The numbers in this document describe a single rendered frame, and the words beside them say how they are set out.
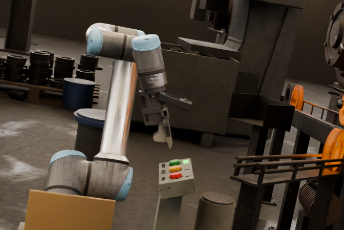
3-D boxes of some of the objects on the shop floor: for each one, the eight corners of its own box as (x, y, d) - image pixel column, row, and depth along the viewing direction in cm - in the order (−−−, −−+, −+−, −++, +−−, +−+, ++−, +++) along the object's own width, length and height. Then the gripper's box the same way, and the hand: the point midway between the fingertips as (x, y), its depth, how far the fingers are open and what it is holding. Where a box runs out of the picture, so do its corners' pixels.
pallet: (98, 96, 648) (104, 56, 641) (96, 111, 569) (103, 65, 562) (-16, 79, 632) (-11, 37, 625) (-34, 91, 553) (-28, 44, 546)
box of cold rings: (209, 127, 589) (224, 47, 576) (224, 148, 507) (242, 56, 495) (105, 110, 577) (117, 29, 564) (102, 130, 496) (117, 35, 483)
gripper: (139, 88, 202) (151, 148, 205) (138, 92, 193) (150, 155, 196) (164, 83, 201) (175, 144, 205) (165, 87, 192) (176, 151, 196)
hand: (171, 144), depth 200 cm, fingers closed
